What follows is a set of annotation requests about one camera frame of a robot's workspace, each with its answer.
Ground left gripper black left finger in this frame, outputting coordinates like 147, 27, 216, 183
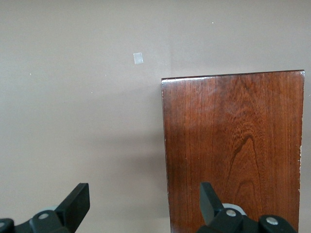
0, 183, 90, 233

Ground dark brown wooden cabinet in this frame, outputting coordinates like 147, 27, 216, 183
161, 70, 306, 233

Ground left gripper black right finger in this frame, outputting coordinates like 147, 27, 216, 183
196, 182, 298, 233

